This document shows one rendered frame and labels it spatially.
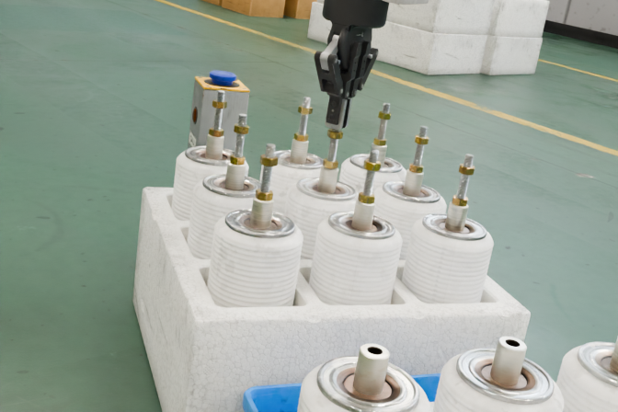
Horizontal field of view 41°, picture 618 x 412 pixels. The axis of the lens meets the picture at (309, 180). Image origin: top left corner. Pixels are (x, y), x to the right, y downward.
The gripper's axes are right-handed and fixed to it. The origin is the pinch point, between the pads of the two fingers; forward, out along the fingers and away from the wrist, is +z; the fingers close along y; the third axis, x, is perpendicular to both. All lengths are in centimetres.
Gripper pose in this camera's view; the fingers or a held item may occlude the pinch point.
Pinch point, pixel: (337, 111)
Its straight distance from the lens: 99.8
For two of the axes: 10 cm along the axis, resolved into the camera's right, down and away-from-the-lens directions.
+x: 8.7, 2.7, -4.2
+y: -4.8, 2.0, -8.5
